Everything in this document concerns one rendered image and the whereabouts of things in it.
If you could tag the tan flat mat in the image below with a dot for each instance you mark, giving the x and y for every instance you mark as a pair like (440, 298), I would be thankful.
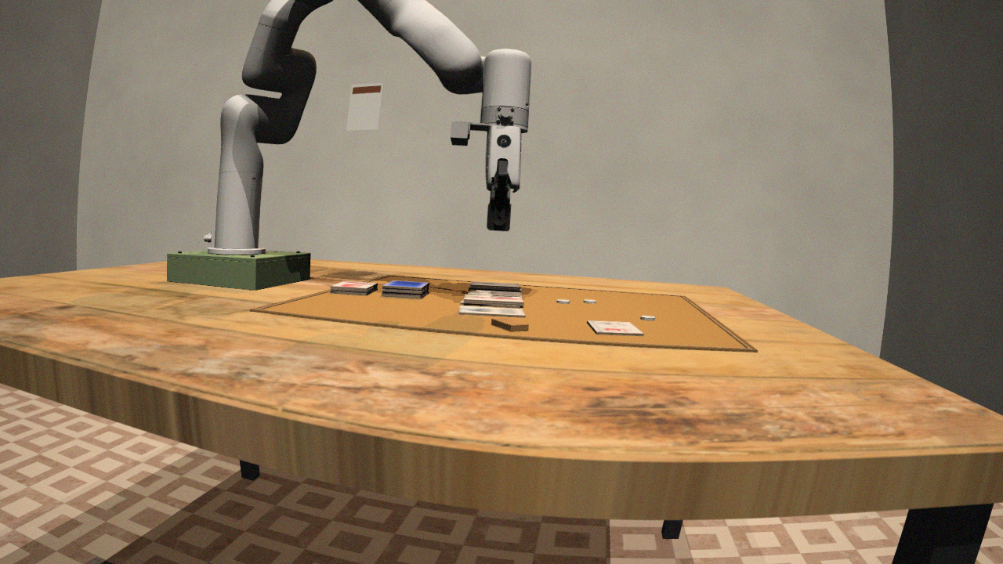
(725, 328)

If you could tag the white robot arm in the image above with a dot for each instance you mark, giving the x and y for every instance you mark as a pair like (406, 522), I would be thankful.
(503, 77)

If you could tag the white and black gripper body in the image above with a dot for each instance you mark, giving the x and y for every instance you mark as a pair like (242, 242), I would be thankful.
(511, 136)

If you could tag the brown square mat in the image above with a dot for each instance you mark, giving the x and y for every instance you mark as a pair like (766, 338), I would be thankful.
(676, 322)

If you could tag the blue card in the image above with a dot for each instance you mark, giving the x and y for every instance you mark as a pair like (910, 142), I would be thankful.
(406, 284)

